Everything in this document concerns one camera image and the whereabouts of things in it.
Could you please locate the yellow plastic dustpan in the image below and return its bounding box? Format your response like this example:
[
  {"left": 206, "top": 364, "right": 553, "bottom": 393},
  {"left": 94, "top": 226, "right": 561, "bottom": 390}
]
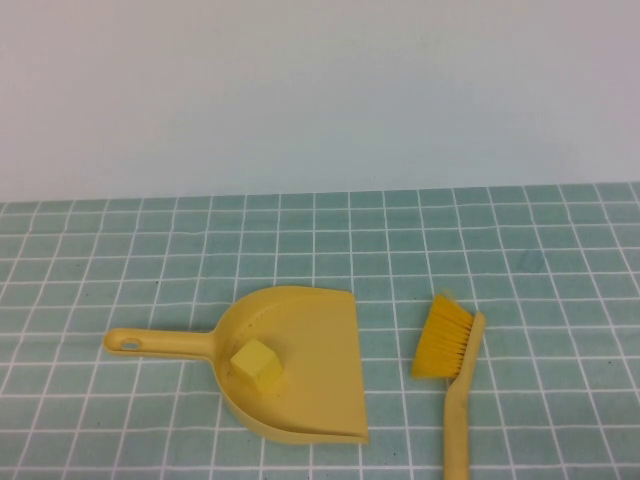
[{"left": 103, "top": 285, "right": 371, "bottom": 446}]

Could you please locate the small yellow foam cube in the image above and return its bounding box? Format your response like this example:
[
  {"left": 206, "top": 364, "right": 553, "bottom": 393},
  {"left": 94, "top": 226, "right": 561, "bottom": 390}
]
[{"left": 229, "top": 338, "right": 285, "bottom": 394}]

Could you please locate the yellow hand brush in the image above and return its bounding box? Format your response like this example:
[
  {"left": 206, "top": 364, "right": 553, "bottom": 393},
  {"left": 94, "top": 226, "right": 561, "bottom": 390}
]
[{"left": 411, "top": 287, "right": 489, "bottom": 480}]

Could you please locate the teal grid-pattern tablecloth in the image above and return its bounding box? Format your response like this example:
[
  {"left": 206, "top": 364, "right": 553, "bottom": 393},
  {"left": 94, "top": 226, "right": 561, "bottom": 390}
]
[{"left": 0, "top": 182, "right": 640, "bottom": 480}]

